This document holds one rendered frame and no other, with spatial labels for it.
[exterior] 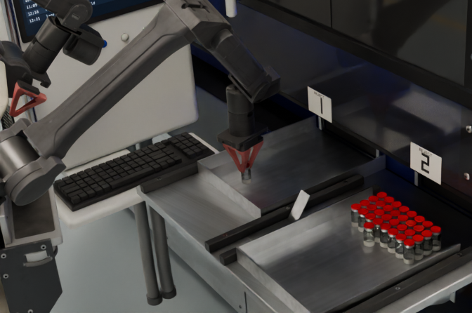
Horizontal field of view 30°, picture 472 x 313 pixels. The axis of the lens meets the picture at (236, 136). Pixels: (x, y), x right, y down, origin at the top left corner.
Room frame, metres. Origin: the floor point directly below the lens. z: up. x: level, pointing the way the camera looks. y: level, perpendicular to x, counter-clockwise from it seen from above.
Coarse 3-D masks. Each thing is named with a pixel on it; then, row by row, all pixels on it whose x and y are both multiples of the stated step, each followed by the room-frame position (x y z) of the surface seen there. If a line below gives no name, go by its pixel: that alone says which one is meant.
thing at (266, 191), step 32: (288, 128) 1.88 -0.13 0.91; (224, 160) 1.78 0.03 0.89; (256, 160) 1.78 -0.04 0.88; (288, 160) 1.77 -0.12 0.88; (320, 160) 1.75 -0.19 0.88; (352, 160) 1.74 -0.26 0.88; (384, 160) 1.69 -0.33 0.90; (224, 192) 1.65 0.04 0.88; (256, 192) 1.64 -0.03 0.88; (288, 192) 1.63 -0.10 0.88
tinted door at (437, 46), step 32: (352, 0) 1.68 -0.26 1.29; (384, 0) 1.59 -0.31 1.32; (416, 0) 1.52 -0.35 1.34; (448, 0) 1.45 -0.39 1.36; (352, 32) 1.68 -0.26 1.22; (384, 32) 1.59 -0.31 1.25; (416, 32) 1.52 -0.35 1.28; (448, 32) 1.45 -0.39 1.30; (416, 64) 1.52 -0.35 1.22; (448, 64) 1.44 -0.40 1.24
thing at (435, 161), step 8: (416, 152) 1.50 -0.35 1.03; (424, 152) 1.48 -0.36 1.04; (416, 160) 1.50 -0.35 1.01; (424, 160) 1.48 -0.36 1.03; (432, 160) 1.46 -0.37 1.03; (440, 160) 1.44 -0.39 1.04; (416, 168) 1.50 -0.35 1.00; (424, 168) 1.48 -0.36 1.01; (432, 168) 1.46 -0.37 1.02; (440, 168) 1.44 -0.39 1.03; (432, 176) 1.46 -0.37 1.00; (440, 176) 1.44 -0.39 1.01; (440, 184) 1.44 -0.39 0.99
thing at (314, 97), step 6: (312, 90) 1.79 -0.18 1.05; (312, 96) 1.79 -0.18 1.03; (318, 96) 1.77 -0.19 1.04; (324, 96) 1.75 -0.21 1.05; (312, 102) 1.79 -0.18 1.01; (318, 102) 1.77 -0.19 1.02; (324, 102) 1.75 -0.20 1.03; (330, 102) 1.73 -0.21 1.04; (312, 108) 1.79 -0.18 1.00; (318, 108) 1.77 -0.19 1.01; (324, 108) 1.75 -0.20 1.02; (330, 108) 1.73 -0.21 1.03; (318, 114) 1.77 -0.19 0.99; (324, 114) 1.75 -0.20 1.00; (330, 114) 1.73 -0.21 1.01; (330, 120) 1.73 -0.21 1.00
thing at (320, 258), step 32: (288, 224) 1.46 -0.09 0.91; (320, 224) 1.50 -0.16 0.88; (256, 256) 1.41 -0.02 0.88; (288, 256) 1.40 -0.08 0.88; (320, 256) 1.39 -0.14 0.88; (352, 256) 1.38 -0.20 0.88; (384, 256) 1.37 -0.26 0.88; (448, 256) 1.33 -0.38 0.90; (288, 288) 1.30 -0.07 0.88; (320, 288) 1.29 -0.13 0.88; (352, 288) 1.28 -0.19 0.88; (384, 288) 1.25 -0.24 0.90
